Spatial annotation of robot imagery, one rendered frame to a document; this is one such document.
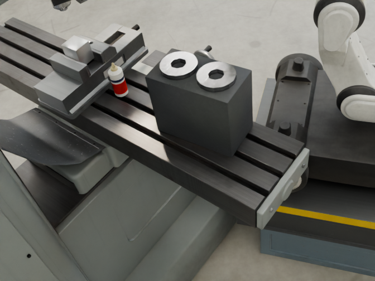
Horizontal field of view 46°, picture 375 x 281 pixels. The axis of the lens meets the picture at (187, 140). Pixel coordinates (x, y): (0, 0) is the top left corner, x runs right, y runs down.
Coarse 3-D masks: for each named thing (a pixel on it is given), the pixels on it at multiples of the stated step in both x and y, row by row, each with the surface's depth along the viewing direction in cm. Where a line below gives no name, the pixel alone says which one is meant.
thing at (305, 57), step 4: (288, 56) 185; (292, 56) 183; (296, 56) 182; (300, 56) 181; (304, 56) 181; (308, 56) 181; (312, 56) 182; (284, 60) 185; (312, 60) 181; (316, 60) 182; (280, 64) 186; (316, 64) 181; (320, 64) 183; (320, 68) 182; (276, 72) 189; (276, 76) 190; (276, 80) 192
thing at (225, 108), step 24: (168, 72) 101; (192, 72) 101; (216, 72) 100; (240, 72) 100; (168, 96) 103; (192, 96) 99; (216, 96) 95; (240, 96) 99; (168, 120) 111; (192, 120) 105; (216, 120) 100; (240, 120) 104; (216, 144) 107; (240, 144) 110
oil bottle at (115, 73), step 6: (114, 66) 121; (108, 72) 122; (114, 72) 121; (120, 72) 122; (114, 78) 122; (120, 78) 123; (114, 84) 124; (120, 84) 124; (126, 84) 127; (114, 90) 126; (120, 90) 125; (126, 90) 127; (120, 96) 127
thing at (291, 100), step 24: (288, 72) 174; (312, 72) 175; (288, 96) 168; (312, 96) 168; (288, 120) 160; (312, 120) 161; (336, 120) 160; (312, 144) 154; (336, 144) 153; (360, 144) 151; (312, 168) 156; (336, 168) 152; (360, 168) 149
